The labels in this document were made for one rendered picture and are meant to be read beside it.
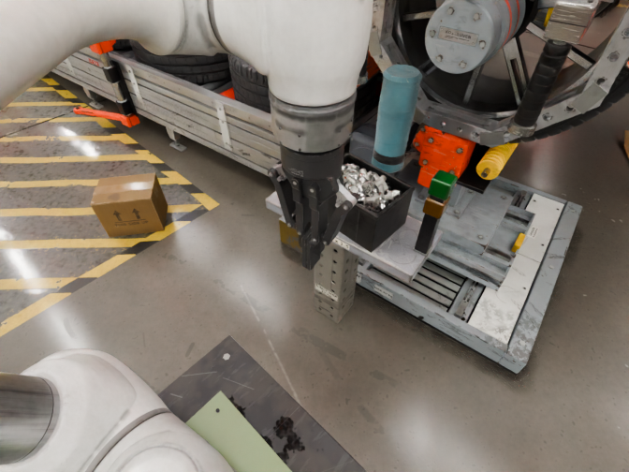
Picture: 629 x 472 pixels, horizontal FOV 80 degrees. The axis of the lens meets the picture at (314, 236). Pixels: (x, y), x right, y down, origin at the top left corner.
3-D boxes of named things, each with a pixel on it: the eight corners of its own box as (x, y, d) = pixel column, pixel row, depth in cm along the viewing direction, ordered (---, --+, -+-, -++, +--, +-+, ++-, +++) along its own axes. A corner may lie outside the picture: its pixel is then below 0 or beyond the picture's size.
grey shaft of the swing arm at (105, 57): (141, 125, 201) (103, 22, 164) (133, 129, 198) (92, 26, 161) (131, 120, 204) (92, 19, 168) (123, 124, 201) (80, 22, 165)
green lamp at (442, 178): (453, 191, 75) (459, 175, 72) (445, 202, 72) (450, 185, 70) (434, 184, 76) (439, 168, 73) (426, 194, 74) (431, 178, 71)
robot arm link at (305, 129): (327, 119, 34) (325, 170, 38) (373, 80, 39) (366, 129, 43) (249, 91, 37) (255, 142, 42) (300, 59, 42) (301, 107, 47)
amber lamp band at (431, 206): (446, 210, 78) (452, 195, 75) (439, 220, 76) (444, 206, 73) (429, 202, 80) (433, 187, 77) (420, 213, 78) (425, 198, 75)
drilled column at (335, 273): (353, 302, 129) (365, 215, 99) (337, 323, 124) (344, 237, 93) (329, 288, 134) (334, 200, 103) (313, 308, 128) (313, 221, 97)
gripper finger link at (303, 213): (299, 182, 46) (290, 177, 46) (299, 241, 54) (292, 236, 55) (317, 165, 48) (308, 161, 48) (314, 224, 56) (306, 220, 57)
